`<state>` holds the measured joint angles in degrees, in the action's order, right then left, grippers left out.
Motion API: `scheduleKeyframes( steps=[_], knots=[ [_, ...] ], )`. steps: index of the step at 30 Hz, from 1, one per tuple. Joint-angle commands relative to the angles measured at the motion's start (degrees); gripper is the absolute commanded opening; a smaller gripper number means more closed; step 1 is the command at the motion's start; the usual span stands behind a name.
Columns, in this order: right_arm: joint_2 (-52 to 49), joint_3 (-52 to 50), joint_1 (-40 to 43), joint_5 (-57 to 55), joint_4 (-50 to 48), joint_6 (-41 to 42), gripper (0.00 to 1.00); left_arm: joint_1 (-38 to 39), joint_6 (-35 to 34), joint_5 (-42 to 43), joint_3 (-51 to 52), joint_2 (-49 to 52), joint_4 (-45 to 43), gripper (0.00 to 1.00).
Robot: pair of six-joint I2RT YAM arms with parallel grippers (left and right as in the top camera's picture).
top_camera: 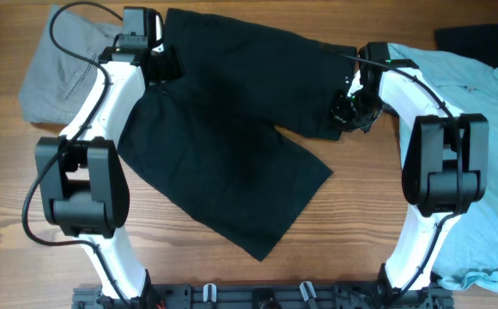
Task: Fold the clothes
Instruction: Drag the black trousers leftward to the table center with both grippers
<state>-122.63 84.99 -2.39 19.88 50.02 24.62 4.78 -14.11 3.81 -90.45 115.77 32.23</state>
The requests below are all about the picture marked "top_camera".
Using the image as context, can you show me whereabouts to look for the folded grey shorts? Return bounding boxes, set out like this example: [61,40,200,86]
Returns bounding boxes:
[18,11,121,124]

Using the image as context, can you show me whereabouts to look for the light blue shirt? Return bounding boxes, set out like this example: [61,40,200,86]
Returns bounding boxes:
[386,42,498,297]

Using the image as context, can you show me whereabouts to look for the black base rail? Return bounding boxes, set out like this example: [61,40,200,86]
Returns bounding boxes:
[71,282,454,309]

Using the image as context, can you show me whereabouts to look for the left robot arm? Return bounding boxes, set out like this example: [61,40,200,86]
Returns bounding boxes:
[34,47,184,308]

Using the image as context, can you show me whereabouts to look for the dark garment at corner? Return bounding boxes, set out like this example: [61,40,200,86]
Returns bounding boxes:
[434,24,498,68]

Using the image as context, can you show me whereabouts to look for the black shorts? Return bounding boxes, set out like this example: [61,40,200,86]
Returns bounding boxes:
[118,9,356,260]

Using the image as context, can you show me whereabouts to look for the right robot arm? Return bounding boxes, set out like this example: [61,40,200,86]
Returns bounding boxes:
[331,42,489,304]

